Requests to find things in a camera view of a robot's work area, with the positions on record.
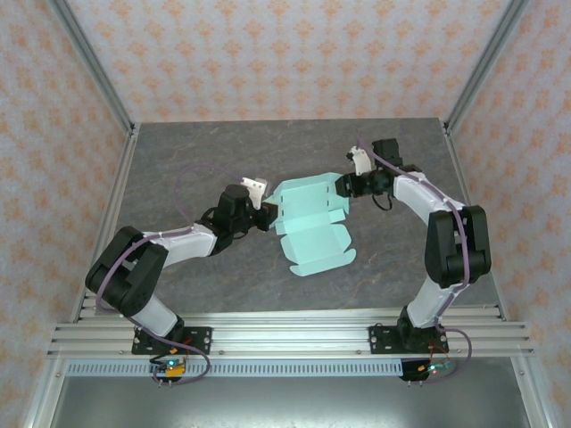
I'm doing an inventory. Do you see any light teal paper box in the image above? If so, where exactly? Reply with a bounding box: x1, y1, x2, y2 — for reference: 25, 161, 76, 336
267, 171, 357, 278

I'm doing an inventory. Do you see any aluminium cross beam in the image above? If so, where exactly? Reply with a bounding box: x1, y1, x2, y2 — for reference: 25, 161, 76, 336
46, 305, 534, 358

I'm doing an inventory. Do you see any grey metal shelf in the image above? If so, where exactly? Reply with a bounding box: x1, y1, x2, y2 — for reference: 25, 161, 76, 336
42, 376, 536, 428

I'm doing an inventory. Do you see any aluminium table side rail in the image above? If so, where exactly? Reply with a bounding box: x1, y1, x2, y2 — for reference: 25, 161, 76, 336
443, 122, 509, 321
70, 124, 142, 322

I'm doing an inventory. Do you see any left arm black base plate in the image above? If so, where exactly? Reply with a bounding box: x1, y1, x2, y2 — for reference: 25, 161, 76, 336
131, 326, 214, 357

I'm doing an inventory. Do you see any grey slotted cable duct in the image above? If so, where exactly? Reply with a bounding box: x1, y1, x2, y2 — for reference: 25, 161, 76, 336
65, 359, 405, 378

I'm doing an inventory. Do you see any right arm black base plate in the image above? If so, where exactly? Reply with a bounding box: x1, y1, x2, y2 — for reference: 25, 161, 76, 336
368, 325, 450, 357

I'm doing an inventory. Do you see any aluminium upright frame post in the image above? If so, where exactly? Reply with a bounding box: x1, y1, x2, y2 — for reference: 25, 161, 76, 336
47, 0, 137, 135
443, 0, 531, 135

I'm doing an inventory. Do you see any aluminium frame leg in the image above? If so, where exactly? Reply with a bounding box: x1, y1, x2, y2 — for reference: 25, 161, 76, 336
24, 356, 68, 428
510, 356, 552, 428

